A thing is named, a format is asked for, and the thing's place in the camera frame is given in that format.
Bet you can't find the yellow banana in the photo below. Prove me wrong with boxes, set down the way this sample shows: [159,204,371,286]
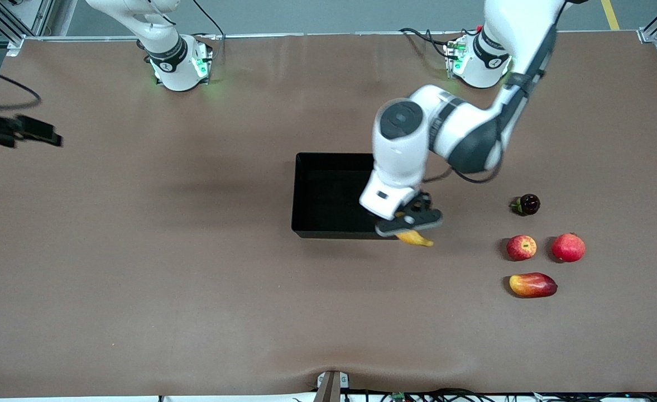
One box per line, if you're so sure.
[395,229,434,247]

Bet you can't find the black plastic box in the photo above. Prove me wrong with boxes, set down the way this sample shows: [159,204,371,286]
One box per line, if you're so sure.
[291,152,401,240]

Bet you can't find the red yellow apple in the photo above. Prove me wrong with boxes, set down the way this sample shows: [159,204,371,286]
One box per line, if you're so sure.
[506,234,538,261]

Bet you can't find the dark purple mangosteen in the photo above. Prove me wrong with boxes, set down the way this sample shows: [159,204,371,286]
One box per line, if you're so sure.
[510,193,541,217]

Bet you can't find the red yellow mango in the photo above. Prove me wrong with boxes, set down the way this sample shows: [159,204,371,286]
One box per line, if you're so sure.
[509,272,558,299]

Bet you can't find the large red apple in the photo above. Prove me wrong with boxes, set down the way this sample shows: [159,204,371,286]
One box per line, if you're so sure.
[551,232,586,263]

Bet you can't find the brown table mat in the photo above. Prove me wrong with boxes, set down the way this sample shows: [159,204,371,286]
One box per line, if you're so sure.
[0,31,657,400]

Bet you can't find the black left arm base cables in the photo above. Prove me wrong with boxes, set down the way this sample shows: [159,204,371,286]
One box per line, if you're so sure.
[400,27,458,59]

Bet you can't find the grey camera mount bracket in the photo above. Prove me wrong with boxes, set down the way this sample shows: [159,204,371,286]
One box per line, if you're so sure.
[314,370,351,402]

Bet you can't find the black right arm base cable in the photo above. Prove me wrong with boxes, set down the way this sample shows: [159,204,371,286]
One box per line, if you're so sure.
[191,0,226,62]

